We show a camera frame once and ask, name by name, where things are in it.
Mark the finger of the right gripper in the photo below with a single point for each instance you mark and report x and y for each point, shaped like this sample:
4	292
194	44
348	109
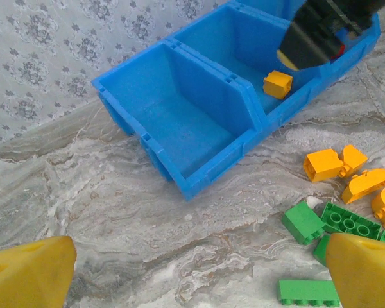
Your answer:
311	41

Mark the long narrow green lego brick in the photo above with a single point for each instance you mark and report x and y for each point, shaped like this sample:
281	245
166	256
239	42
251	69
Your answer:
308	290

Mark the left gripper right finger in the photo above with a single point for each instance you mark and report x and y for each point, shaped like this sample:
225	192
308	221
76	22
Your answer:
365	276

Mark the green square lego brick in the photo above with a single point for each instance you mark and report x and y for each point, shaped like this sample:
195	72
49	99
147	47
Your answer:
301	221

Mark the yellow half-round lego brick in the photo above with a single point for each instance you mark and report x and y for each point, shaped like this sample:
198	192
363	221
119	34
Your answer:
365	186

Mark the red lego brick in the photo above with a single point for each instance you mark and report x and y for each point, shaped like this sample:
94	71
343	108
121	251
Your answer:
338	53

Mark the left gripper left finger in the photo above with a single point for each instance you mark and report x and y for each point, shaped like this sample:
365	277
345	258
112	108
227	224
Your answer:
29	276

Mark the yellow sloped lego brick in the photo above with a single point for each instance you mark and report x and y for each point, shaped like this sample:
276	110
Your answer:
354	157

